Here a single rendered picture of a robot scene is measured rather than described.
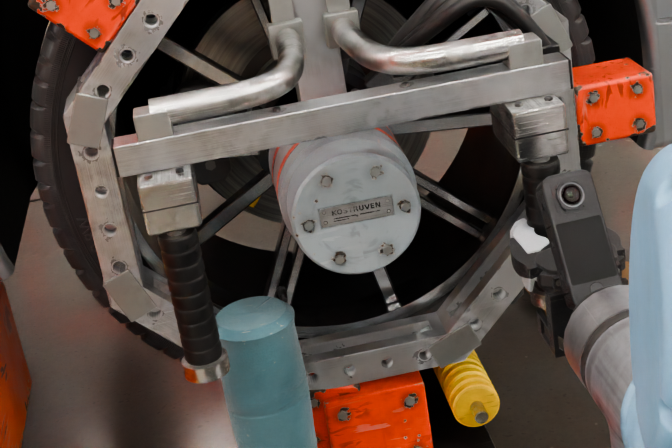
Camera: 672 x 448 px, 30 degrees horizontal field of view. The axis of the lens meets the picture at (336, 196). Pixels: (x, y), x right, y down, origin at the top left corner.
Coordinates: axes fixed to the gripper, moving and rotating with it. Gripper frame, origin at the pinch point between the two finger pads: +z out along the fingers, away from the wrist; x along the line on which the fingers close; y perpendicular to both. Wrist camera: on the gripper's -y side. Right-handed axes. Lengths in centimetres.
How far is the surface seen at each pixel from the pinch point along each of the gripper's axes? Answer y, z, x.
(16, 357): 23, 41, -60
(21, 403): 28, 36, -60
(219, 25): -15, 41, -26
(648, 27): -7.3, 30.5, 23.2
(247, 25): -13.9, 40.9, -22.8
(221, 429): 82, 110, -40
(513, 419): 82, 92, 15
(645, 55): -3.6, 31.6, 23.0
